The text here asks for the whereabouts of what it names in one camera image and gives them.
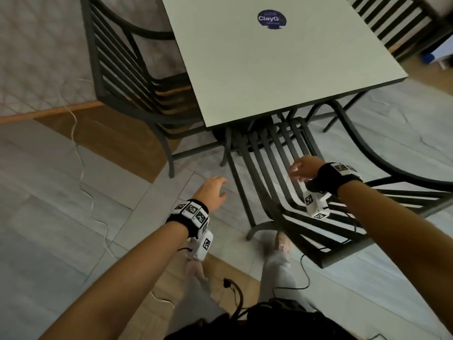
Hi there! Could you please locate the blue and white object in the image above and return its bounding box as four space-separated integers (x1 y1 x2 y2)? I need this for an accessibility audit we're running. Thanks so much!
420 38 453 70

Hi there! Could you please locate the black waist pouch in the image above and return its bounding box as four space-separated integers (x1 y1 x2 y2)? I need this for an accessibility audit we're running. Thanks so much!
173 297 356 340

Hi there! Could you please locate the person's right hand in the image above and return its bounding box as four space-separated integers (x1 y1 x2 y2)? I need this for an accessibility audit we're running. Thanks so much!
288 156 326 183

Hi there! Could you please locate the person's pink shoe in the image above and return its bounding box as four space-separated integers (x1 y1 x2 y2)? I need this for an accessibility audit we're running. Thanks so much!
274 231 293 255
185 260 209 283

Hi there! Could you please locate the round blue sticker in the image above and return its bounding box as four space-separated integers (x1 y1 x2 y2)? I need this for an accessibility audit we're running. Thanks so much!
258 9 287 30

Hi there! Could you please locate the thin black floor cable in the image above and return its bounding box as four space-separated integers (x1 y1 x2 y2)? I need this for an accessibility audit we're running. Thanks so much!
272 253 311 291

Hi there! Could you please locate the person's right forearm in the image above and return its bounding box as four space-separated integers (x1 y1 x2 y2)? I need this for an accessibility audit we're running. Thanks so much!
336 180 453 329

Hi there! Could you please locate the black wristband with marker tiles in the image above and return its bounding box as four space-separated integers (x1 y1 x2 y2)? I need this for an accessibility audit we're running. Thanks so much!
165 199 210 240
306 162 364 195

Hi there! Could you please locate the person's left pink shoe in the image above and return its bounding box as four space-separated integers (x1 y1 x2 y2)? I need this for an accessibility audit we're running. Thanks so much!
185 260 209 283

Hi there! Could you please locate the black cable with plug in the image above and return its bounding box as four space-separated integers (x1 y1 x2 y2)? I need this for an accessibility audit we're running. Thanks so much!
223 277 245 318

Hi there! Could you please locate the person's left hand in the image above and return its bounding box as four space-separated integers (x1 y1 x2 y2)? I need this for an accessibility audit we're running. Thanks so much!
193 176 229 211

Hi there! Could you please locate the person's right grey trouser leg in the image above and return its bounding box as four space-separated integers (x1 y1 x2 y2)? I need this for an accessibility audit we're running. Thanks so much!
258 244 316 313

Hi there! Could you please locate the dark metal slatted chair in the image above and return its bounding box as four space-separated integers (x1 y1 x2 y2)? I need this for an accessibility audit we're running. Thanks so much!
344 0 453 63
222 99 453 270
79 0 228 179

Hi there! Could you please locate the black table base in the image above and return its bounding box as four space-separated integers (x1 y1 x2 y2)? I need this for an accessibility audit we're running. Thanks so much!
209 115 281 144

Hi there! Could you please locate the white wrist camera with marker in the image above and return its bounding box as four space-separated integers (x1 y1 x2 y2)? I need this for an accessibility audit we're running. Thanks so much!
186 230 214 262
305 191 332 221

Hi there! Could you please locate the grey patterned rug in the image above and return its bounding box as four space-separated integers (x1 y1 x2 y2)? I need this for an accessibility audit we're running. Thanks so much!
0 0 189 118

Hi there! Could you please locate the thin white floor cable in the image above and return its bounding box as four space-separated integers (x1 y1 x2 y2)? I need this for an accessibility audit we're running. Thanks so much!
65 105 176 309

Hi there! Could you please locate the person's right pink shoe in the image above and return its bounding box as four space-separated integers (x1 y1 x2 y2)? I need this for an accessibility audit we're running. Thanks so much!
274 231 293 255

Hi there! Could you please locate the person's grey trouser leg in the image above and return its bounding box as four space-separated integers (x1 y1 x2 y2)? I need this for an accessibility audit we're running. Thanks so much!
258 244 316 313
166 265 228 337

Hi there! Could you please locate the person's left forearm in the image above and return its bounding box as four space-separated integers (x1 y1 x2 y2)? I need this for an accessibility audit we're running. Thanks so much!
38 221 189 340

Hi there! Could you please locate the person's left grey trouser leg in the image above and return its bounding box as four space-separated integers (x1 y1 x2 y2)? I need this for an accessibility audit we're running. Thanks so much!
166 265 228 337

